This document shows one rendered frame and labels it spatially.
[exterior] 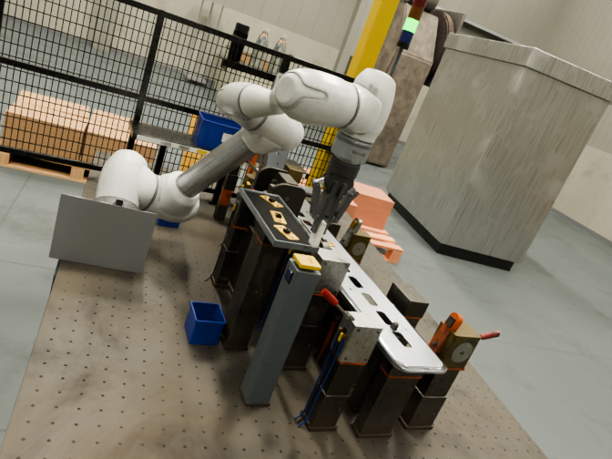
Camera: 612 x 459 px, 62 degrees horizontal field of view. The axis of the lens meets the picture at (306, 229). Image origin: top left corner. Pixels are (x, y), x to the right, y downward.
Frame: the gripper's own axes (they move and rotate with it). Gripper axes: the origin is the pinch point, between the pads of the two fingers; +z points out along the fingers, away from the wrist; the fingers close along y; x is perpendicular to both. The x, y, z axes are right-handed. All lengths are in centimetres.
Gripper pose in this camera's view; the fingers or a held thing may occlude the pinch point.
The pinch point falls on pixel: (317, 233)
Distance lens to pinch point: 129.9
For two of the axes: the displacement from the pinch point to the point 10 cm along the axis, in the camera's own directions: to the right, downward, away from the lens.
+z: -3.4, 8.8, 3.4
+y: 8.7, 1.6, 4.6
